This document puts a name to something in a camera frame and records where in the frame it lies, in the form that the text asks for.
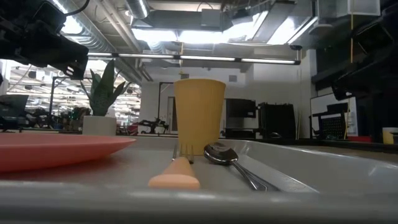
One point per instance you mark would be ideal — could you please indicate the grey plastic tray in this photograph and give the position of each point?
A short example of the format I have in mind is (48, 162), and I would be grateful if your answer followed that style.
(199, 205)

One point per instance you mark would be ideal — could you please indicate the pink round plate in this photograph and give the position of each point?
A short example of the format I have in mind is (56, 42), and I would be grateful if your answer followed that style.
(46, 149)

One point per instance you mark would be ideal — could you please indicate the silver round ventilation duct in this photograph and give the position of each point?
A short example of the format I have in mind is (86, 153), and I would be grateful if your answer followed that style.
(138, 7)

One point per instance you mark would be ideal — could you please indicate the long ceiling light bar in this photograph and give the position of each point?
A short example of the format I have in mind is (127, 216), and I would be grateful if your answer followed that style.
(202, 58)

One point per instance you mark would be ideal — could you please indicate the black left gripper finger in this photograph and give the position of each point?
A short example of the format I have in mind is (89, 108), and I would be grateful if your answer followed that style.
(66, 56)

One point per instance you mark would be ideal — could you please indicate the white plant pot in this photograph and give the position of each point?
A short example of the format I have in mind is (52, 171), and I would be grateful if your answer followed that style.
(99, 126)

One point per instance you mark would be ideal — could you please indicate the red box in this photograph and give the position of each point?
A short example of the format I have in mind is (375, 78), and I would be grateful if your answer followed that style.
(359, 138)

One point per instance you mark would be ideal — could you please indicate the yellow ribbed cup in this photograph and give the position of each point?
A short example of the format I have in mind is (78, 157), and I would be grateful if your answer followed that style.
(199, 112)

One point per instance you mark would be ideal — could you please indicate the black cabinet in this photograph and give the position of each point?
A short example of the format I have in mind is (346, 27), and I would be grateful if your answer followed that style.
(276, 119)

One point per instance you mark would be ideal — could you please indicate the yellow container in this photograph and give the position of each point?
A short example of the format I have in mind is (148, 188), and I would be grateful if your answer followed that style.
(388, 137)

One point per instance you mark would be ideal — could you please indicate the black background robot arm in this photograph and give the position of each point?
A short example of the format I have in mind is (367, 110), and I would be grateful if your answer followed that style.
(154, 124)

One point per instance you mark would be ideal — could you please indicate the white board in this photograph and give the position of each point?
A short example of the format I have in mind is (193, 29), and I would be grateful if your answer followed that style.
(320, 104)

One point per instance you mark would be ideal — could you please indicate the black perforated cart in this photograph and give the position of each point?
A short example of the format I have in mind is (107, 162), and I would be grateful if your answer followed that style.
(334, 126)

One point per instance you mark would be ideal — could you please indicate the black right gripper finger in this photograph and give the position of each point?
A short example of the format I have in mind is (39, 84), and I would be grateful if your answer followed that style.
(367, 82)

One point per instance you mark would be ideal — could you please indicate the black monitor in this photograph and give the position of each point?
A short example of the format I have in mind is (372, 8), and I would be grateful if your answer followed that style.
(241, 108)

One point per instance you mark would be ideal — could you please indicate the silver metal spoon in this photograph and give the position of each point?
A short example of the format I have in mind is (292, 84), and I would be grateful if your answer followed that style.
(220, 154)

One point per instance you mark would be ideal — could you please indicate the green spiky plant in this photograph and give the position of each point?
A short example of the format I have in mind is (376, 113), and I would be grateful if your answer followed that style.
(102, 93)

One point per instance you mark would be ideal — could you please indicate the black pole stand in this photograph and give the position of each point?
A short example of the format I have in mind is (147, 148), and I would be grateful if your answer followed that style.
(51, 96)

